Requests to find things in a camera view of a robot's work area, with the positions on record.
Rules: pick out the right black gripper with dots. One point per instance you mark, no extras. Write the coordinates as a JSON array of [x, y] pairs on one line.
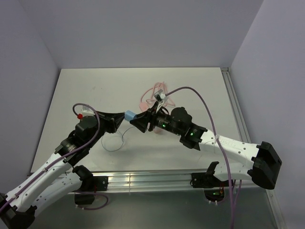
[[141, 122]]

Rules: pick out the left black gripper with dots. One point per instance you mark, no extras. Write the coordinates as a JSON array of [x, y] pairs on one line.
[[112, 119]]

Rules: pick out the blue plug adapter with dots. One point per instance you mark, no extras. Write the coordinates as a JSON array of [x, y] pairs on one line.
[[129, 115]]

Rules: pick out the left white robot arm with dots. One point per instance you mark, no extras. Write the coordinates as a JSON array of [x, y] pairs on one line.
[[60, 174]]

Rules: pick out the pink power strip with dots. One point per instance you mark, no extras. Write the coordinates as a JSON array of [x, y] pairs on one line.
[[145, 109]]

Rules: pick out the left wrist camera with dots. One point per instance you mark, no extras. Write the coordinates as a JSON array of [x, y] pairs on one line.
[[85, 111]]

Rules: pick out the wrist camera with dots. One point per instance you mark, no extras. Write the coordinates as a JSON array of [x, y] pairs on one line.
[[85, 111], [161, 98]]

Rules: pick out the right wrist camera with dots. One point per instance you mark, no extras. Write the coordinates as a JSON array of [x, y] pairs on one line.
[[161, 98]]

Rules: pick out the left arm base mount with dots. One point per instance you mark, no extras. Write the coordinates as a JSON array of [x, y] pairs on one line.
[[89, 191]]

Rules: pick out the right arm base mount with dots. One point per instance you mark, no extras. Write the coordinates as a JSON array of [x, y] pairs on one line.
[[213, 187]]

